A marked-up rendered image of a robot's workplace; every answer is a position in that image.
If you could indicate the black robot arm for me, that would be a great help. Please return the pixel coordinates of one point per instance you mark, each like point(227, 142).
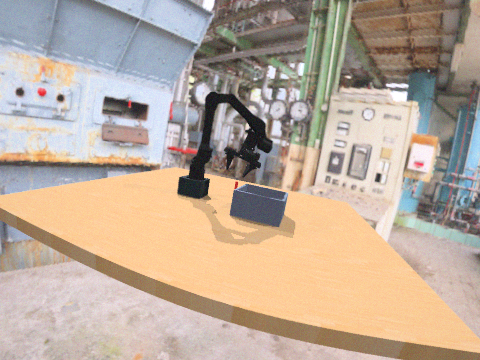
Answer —
point(259, 138)

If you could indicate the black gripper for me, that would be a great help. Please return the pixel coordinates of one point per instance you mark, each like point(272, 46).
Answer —
point(231, 152)

